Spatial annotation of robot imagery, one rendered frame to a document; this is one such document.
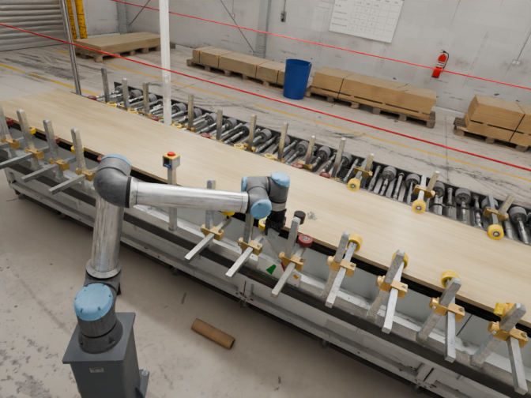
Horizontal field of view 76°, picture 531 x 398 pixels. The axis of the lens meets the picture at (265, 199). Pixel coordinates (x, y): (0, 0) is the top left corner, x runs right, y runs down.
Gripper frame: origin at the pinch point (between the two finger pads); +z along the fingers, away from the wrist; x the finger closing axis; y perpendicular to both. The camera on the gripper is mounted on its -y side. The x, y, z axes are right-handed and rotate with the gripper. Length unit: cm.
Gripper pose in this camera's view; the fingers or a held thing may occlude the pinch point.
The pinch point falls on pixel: (266, 237)
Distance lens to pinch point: 172.6
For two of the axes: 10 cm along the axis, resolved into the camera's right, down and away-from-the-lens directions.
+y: 8.9, 3.3, -3.0
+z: -1.2, 8.3, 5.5
